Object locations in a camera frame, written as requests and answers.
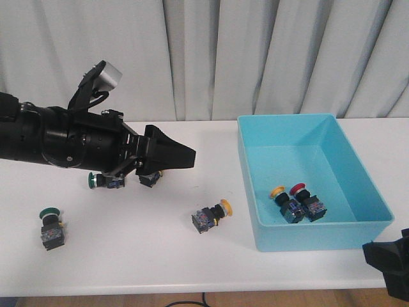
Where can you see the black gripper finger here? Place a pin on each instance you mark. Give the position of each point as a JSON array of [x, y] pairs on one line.
[[391, 258]]

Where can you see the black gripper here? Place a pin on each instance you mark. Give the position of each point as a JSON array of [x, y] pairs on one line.
[[108, 145]]

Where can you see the red button front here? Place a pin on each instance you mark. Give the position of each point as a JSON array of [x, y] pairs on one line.
[[314, 208]]

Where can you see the red button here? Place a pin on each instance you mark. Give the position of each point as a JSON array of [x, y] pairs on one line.
[[151, 179], [314, 208]]

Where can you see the yellow button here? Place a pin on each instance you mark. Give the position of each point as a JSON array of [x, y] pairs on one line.
[[206, 218], [289, 208]]

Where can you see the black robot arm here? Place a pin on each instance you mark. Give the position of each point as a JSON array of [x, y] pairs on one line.
[[37, 134]]

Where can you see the blue plastic box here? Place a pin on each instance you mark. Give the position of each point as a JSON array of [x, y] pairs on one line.
[[289, 149]]

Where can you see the red button rear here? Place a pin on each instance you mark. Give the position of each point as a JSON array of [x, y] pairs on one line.
[[151, 179]]

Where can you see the green button lying sideways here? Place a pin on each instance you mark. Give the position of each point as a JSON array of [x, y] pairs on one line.
[[99, 180]]

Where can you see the grey curtain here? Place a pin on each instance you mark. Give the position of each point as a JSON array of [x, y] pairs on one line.
[[213, 60]]

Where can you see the green button front left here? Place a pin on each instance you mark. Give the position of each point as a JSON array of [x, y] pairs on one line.
[[52, 231]]

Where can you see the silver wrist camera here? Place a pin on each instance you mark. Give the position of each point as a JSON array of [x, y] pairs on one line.
[[107, 77]]

